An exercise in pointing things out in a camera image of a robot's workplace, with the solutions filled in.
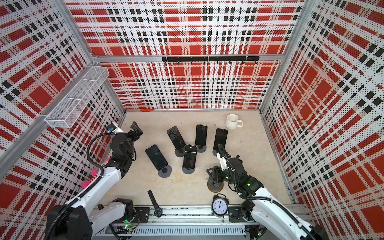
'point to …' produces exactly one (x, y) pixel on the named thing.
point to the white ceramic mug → (232, 122)
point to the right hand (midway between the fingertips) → (211, 172)
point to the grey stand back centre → (201, 148)
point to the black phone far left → (156, 157)
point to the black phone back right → (220, 137)
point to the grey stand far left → (165, 172)
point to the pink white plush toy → (85, 183)
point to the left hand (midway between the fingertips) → (129, 128)
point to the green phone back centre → (201, 134)
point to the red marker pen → (147, 110)
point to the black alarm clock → (219, 205)
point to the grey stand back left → (180, 152)
